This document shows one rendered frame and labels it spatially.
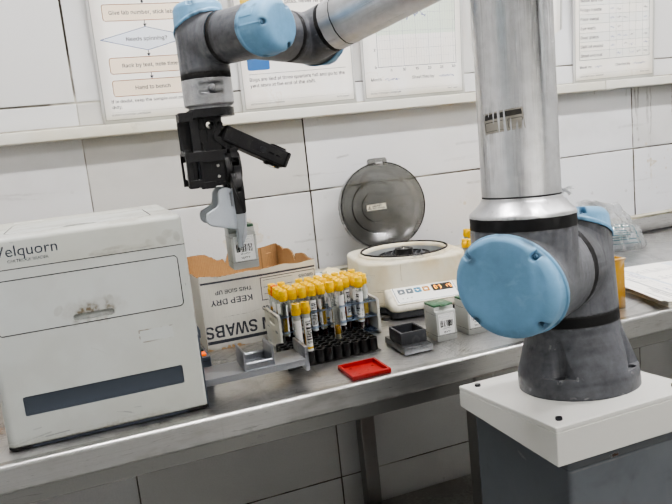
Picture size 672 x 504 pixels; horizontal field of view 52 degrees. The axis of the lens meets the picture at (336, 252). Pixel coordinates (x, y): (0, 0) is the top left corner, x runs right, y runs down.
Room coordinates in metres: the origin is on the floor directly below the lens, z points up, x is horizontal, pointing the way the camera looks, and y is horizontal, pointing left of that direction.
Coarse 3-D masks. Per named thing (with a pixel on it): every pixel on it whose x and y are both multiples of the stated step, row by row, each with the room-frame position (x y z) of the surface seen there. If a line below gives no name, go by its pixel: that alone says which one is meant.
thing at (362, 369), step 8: (360, 360) 1.12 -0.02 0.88; (368, 360) 1.12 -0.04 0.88; (376, 360) 1.11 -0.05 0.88; (344, 368) 1.09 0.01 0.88; (352, 368) 1.10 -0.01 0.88; (360, 368) 1.10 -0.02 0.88; (368, 368) 1.09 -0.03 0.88; (376, 368) 1.09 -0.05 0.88; (384, 368) 1.08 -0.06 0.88; (352, 376) 1.04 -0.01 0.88; (360, 376) 1.05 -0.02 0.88; (368, 376) 1.05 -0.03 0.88
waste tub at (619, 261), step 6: (618, 258) 1.29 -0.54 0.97; (624, 258) 1.29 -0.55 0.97; (618, 264) 1.29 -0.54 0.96; (618, 270) 1.29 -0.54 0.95; (624, 270) 1.29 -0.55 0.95; (618, 276) 1.29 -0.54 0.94; (624, 276) 1.29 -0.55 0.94; (618, 282) 1.29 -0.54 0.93; (624, 282) 1.29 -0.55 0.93; (618, 288) 1.29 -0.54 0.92; (624, 288) 1.29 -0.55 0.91; (618, 294) 1.29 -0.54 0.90; (624, 294) 1.29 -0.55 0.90; (624, 300) 1.29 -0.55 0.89; (624, 306) 1.29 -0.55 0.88
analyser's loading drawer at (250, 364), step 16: (240, 352) 1.05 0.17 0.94; (256, 352) 1.09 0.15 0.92; (272, 352) 1.05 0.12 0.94; (288, 352) 1.10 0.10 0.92; (304, 352) 1.06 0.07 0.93; (208, 368) 1.06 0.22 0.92; (224, 368) 1.06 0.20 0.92; (240, 368) 1.05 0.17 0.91; (256, 368) 1.04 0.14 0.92; (272, 368) 1.04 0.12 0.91; (288, 368) 1.05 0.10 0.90; (304, 368) 1.07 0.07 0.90; (208, 384) 1.01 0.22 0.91
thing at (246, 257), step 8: (232, 232) 1.05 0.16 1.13; (248, 232) 1.05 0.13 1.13; (232, 240) 1.04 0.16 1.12; (248, 240) 1.05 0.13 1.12; (232, 248) 1.04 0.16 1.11; (240, 248) 1.04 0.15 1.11; (248, 248) 1.05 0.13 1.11; (256, 248) 1.05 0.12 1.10; (232, 256) 1.04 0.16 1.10; (240, 256) 1.04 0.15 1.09; (248, 256) 1.05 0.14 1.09; (256, 256) 1.05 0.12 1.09; (232, 264) 1.05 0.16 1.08; (240, 264) 1.04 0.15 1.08; (248, 264) 1.05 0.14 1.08; (256, 264) 1.05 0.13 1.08
